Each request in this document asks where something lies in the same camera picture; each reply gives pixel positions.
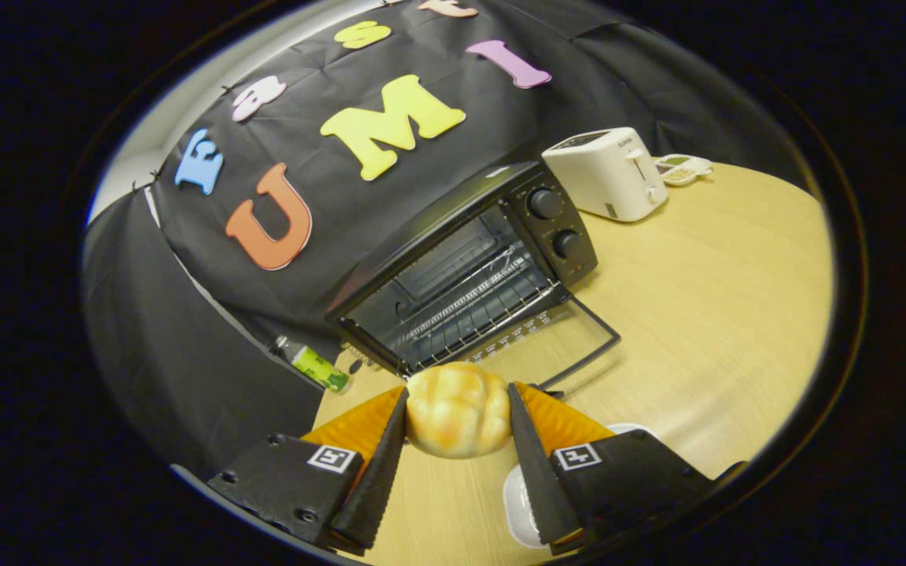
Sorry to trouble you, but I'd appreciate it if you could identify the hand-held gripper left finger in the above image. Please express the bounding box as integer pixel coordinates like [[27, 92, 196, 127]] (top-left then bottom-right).
[[208, 385, 411, 555]]

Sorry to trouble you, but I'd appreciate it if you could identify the golden bread roll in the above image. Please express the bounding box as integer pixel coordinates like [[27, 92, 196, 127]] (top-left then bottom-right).
[[406, 362, 514, 460]]

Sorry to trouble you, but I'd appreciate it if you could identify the white divided dish with seeds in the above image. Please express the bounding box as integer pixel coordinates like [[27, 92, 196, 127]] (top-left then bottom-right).
[[654, 153, 713, 187]]

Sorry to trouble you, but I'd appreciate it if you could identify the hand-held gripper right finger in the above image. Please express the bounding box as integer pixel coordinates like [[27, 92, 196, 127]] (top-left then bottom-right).
[[506, 382, 749, 555]]

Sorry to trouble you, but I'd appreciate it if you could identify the black toaster oven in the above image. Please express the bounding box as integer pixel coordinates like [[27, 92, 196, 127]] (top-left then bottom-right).
[[326, 161, 623, 391]]

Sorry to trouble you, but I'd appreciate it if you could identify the green label plastic bottle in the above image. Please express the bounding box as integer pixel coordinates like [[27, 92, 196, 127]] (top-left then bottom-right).
[[271, 336, 350, 394]]

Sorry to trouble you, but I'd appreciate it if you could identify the white pop-up toaster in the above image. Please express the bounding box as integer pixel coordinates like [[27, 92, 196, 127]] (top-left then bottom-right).
[[541, 127, 668, 223]]

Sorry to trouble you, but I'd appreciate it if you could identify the white rectangular plate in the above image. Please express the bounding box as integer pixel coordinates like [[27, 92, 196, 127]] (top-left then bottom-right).
[[503, 423, 658, 549]]

